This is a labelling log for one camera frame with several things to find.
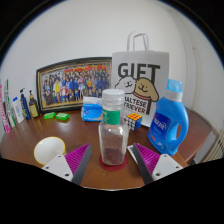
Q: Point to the clear green-labelled drink bottle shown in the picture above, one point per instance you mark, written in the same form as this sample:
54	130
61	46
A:
113	140

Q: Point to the flat round red coaster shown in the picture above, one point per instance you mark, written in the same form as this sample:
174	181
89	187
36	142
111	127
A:
113	167

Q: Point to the white tube bottle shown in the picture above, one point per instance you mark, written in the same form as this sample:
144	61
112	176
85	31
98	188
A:
18	111

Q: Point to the blue tissue pack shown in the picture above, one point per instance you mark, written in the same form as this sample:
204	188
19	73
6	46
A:
91	111

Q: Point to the dark-framed group photo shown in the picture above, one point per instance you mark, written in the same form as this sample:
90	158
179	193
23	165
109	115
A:
73	85

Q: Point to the dark yellow-labelled pump bottle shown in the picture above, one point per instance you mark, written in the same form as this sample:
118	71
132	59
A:
33	108

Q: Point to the dark blue pump bottle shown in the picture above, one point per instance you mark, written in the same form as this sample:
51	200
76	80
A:
25	108

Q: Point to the white printed paper bag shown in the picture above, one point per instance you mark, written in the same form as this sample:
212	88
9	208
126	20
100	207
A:
140	66

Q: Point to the colourful puzzle cube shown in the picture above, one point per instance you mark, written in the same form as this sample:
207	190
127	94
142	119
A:
133	121

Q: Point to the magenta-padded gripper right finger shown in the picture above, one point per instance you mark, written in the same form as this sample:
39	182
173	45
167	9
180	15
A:
162	165

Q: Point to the white mug with yellow rim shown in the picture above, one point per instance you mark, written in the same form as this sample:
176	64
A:
50	150

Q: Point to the blue detergent bottle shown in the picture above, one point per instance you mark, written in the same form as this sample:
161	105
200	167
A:
165	126

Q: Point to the white wall radiator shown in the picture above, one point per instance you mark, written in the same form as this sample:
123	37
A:
216	146

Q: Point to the small green box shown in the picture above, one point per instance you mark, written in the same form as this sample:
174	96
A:
62	116
49	115

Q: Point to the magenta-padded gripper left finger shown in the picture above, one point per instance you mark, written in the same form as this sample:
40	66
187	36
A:
61	165

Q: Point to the brown wooden side table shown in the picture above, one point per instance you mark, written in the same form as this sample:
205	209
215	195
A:
198	133

